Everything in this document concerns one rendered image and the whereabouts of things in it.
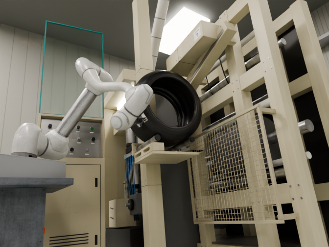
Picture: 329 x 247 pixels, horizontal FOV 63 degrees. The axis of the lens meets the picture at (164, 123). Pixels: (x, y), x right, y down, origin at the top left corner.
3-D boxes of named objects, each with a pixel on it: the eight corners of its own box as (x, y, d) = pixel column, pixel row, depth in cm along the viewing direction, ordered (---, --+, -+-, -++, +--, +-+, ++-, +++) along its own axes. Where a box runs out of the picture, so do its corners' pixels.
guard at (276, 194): (193, 224, 219) (184, 141, 241) (195, 223, 220) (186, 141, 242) (282, 223, 144) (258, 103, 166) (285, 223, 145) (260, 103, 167)
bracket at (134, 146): (131, 156, 212) (131, 143, 215) (176, 157, 229) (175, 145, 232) (133, 155, 209) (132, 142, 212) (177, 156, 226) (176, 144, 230)
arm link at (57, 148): (28, 148, 191) (53, 155, 209) (37, 161, 182) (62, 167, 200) (91, 60, 191) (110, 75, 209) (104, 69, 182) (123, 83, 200)
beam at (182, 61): (166, 74, 252) (165, 60, 256) (189, 78, 263) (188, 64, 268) (202, 35, 200) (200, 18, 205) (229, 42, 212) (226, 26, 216)
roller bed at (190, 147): (179, 154, 246) (176, 123, 255) (193, 155, 253) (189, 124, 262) (190, 149, 229) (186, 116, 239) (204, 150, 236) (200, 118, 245)
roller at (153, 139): (142, 147, 216) (141, 152, 214) (137, 145, 214) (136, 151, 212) (161, 135, 186) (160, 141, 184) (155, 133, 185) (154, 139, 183)
